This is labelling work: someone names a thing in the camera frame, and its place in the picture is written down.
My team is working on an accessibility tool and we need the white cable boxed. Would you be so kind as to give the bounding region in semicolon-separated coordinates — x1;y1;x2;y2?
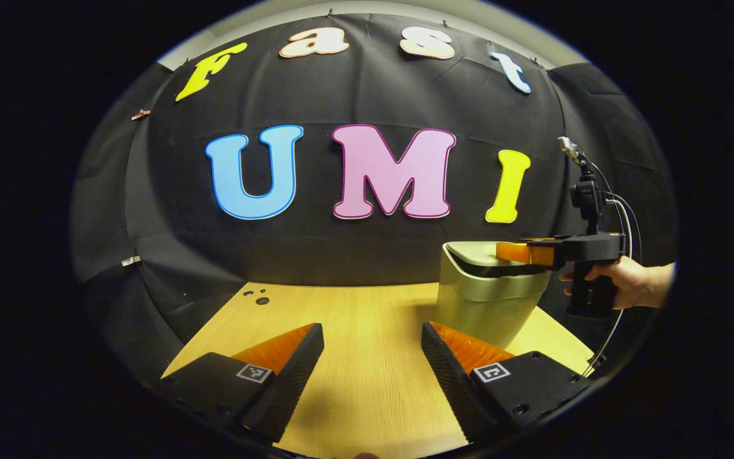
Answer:
584;194;633;377

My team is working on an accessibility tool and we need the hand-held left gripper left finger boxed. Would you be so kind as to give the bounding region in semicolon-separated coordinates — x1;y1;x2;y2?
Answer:
160;322;326;445

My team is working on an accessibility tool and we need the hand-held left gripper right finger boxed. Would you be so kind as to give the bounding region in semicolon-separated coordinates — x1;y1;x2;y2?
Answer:
421;321;597;446

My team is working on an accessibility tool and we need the black cable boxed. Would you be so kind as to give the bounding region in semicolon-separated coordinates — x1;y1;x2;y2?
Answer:
587;159;643;262

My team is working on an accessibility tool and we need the wooden desktop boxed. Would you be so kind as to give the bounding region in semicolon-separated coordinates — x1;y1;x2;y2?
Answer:
162;282;594;459

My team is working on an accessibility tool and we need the black backdrop cloth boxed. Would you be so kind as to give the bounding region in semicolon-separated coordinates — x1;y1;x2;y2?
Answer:
71;13;680;383

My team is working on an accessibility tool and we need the pale green desktop garbage bin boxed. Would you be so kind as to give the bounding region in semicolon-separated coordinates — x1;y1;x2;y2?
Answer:
436;241;552;350

